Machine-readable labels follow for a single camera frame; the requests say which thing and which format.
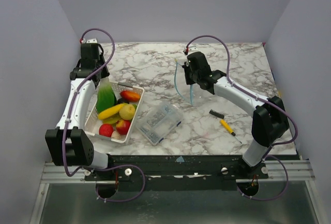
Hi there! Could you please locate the clear zip top bag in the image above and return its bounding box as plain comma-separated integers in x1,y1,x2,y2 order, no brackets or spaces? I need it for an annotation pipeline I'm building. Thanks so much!
174,59,203,107

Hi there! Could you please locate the green leafy vegetable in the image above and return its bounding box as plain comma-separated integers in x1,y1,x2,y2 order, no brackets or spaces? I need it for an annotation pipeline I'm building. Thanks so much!
96,78,117,113

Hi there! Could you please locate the yellow lemon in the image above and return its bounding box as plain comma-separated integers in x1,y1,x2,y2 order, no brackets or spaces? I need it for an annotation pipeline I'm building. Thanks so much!
119,104,136,121

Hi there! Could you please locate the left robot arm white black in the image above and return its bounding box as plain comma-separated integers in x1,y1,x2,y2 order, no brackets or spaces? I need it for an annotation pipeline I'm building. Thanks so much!
45,39,115,180

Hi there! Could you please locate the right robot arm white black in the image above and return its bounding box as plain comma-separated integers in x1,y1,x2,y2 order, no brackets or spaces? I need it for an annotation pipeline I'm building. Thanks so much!
182,52,289,178

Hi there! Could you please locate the black bit holder strip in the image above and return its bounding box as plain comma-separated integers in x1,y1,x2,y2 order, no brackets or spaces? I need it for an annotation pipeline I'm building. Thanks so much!
209,110,224,119

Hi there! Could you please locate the orange red mango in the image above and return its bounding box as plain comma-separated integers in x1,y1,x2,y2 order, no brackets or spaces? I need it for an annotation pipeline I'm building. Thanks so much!
120,91,141,102

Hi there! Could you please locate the black avocado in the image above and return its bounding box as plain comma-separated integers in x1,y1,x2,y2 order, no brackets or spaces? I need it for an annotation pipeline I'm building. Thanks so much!
117,98,130,104

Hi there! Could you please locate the yellow banana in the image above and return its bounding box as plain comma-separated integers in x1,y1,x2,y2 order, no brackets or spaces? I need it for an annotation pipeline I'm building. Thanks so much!
98,103,127,120

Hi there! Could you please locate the clear plastic screw box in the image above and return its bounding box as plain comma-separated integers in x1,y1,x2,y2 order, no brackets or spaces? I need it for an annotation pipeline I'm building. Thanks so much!
136,102,183,145

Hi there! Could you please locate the white perforated plastic basket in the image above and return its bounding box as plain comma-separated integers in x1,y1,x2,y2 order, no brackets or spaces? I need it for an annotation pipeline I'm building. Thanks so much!
85,82,144,143

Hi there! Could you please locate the red strawberry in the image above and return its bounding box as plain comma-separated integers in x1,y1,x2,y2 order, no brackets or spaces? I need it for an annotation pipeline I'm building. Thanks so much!
99,124,114,138

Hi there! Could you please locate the red yellow apple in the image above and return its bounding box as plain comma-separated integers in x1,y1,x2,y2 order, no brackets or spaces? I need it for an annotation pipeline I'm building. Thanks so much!
116,120,131,135

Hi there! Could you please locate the white garlic bulb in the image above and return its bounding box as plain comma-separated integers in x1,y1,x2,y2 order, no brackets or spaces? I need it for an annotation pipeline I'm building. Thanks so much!
111,130,122,140

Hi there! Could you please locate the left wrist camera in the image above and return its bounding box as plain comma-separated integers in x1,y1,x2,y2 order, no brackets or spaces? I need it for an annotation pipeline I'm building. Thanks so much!
80,38,98,44

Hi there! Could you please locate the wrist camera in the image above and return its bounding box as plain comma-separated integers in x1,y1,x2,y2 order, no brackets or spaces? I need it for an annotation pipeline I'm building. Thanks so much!
183,46,199,55
80,38,98,44

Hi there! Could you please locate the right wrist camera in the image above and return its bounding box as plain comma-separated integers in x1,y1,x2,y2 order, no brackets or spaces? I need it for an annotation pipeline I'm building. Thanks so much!
183,46,199,55

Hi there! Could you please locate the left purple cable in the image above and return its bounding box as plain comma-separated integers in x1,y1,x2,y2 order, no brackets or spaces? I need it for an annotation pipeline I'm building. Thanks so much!
62,28,146,203

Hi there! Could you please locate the yellow handled screwdriver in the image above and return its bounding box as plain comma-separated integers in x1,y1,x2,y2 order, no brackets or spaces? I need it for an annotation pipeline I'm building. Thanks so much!
220,119,242,144

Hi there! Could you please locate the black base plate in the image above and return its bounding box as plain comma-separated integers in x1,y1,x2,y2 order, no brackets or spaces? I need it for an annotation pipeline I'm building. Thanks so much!
53,154,305,191

